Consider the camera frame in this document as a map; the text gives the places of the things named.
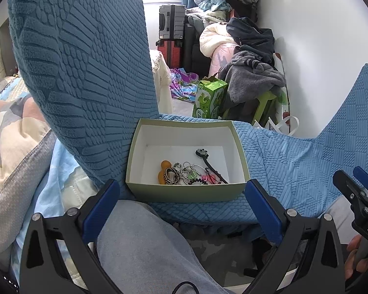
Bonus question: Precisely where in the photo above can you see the person's right hand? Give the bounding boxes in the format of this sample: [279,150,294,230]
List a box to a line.
[344,234,368,280]

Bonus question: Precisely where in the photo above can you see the grey trouser leg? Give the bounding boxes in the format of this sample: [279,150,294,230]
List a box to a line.
[97,200,227,293]

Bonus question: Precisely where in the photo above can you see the green plastic stool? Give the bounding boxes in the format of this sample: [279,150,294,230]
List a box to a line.
[222,89,279,126]

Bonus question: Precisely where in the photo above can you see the pink tassel earrings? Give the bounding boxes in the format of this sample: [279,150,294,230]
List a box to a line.
[201,168,222,184]

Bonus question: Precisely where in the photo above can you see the patterned bed quilt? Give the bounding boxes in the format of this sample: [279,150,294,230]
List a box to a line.
[0,45,58,261]

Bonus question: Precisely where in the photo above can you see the green white cardboard box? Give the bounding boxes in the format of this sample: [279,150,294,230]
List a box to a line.
[125,119,250,203]

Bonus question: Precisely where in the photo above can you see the grey fleece garment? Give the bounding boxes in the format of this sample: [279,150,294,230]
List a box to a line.
[219,50,286,104]

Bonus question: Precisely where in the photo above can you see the dark navy hoodie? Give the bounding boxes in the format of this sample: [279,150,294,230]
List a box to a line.
[227,17,275,66]

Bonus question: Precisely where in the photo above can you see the green carton box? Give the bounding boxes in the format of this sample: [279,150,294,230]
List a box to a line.
[192,76,228,120]

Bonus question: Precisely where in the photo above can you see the pink quilted garment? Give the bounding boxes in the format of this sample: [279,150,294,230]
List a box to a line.
[209,43,237,76]

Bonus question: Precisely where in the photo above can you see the purple colourful cloth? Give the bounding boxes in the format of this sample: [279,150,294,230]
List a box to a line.
[169,68,199,103]

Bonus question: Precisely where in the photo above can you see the cream puffy jacket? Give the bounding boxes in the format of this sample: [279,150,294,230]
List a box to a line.
[199,23,236,58]

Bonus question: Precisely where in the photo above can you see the cream lace covered furniture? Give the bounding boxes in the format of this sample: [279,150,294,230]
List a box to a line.
[149,49,173,114]

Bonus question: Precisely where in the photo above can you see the red hard suitcase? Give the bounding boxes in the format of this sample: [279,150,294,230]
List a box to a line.
[155,39,183,68]

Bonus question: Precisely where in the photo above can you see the grey hard suitcase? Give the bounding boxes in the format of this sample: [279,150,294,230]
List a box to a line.
[159,5,186,40]

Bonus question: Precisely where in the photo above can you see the silver keyring chain cluster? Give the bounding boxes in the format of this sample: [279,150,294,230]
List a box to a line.
[173,161,208,185]

